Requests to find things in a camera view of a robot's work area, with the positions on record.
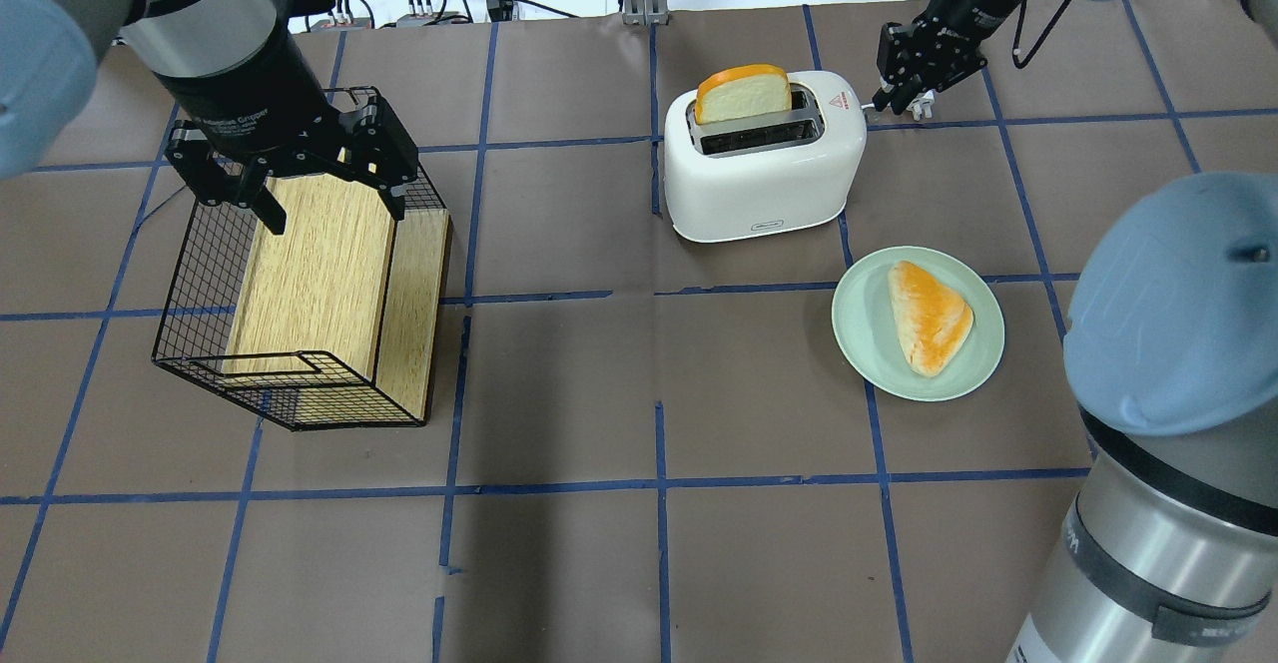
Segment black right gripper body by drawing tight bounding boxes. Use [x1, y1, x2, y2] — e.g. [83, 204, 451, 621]
[877, 0, 1022, 105]

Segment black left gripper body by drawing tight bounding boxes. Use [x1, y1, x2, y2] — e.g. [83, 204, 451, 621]
[158, 29, 420, 208]

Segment white two-slot toaster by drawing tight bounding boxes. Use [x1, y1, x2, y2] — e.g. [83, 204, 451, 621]
[662, 70, 868, 243]

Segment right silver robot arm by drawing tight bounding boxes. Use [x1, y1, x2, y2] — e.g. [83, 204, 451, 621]
[873, 0, 1277, 662]

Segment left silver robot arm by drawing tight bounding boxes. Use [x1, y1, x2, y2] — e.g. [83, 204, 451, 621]
[1, 0, 423, 234]

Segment bread slice in toaster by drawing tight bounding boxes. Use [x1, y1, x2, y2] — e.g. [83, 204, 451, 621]
[694, 63, 791, 126]

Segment triangular orange bread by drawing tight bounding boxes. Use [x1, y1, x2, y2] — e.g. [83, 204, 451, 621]
[889, 261, 975, 379]

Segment light green plate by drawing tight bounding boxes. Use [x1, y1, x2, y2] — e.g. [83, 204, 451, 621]
[831, 247, 1005, 400]

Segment black wire basket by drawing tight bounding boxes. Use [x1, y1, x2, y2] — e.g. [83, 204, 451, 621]
[152, 86, 452, 432]

